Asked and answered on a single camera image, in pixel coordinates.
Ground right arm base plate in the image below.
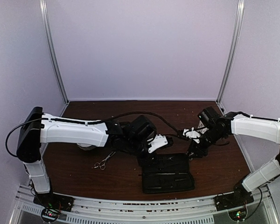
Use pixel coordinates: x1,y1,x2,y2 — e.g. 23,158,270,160
214,192,254,223

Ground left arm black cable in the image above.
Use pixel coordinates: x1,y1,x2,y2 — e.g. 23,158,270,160
5,112,189,157

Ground white patterned mug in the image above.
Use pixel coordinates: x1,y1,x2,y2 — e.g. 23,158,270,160
196,119,209,134

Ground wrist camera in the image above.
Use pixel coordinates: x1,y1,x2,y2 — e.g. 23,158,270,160
182,128,201,143
148,135,174,154

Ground aluminium frame post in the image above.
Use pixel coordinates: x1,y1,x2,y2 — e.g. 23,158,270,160
216,0,245,104
39,0,70,105

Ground black zip tool case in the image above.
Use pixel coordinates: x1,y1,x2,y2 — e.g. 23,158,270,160
137,153,195,194

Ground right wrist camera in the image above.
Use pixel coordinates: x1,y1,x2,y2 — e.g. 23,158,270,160
182,128,201,143

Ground right aluminium frame post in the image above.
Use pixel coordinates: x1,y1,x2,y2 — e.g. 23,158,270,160
216,0,245,104

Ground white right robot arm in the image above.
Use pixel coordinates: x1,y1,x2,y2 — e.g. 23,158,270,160
182,106,280,206

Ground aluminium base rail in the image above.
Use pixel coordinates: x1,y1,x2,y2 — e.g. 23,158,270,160
13,184,277,224

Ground left aluminium frame post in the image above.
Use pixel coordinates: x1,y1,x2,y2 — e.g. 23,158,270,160
39,0,70,105

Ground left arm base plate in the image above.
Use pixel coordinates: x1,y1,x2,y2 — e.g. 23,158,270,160
33,193,74,223

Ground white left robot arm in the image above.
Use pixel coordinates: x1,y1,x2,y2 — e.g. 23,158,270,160
5,107,173,207

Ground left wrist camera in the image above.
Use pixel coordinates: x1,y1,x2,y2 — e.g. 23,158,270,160
148,135,174,154

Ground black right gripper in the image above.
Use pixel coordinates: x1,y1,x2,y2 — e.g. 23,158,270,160
186,127,225,158

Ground white scalloped bowl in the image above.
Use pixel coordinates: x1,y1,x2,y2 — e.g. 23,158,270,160
77,144,96,151

